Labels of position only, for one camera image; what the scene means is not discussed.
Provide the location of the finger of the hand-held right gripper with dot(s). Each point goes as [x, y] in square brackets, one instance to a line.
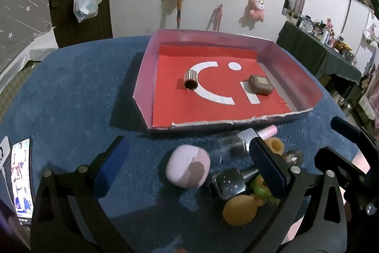
[328, 155]
[342, 123]

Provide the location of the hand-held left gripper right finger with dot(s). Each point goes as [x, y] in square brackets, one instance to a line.
[268, 170]

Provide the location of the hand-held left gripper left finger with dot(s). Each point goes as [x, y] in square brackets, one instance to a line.
[114, 165]

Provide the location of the black star-printed nail polish bottle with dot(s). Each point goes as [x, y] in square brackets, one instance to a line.
[228, 183]

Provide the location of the lilac earbud case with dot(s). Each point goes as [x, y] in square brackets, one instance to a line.
[183, 164]

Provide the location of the red and pink cardboard tray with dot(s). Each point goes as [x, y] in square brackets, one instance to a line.
[177, 99]

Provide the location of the small silver metal object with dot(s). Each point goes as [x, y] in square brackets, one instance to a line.
[293, 157]

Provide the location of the clear bottle with pink cap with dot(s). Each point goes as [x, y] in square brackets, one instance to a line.
[237, 142]

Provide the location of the brown earbud case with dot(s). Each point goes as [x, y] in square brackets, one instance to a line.
[260, 85]

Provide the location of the table with dark green cloth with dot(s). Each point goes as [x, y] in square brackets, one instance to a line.
[308, 45]

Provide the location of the white artificial flowers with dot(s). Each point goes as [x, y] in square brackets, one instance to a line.
[371, 35]

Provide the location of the smartphone with lit screen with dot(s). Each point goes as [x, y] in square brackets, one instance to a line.
[21, 182]

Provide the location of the row of bottles and jars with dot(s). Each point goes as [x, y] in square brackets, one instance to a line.
[322, 30]

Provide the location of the white refrigerator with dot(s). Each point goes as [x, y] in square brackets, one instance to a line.
[359, 21]

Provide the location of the white printed card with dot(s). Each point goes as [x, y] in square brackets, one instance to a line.
[3, 152]

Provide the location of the pink bear plush toy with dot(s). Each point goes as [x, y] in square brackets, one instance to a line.
[257, 8]

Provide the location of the clear plastic bag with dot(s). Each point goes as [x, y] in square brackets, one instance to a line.
[85, 4]

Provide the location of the grey star-printed curtain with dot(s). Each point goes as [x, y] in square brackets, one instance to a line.
[23, 18]

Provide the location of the pink wall hanger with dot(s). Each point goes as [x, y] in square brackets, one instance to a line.
[218, 16]

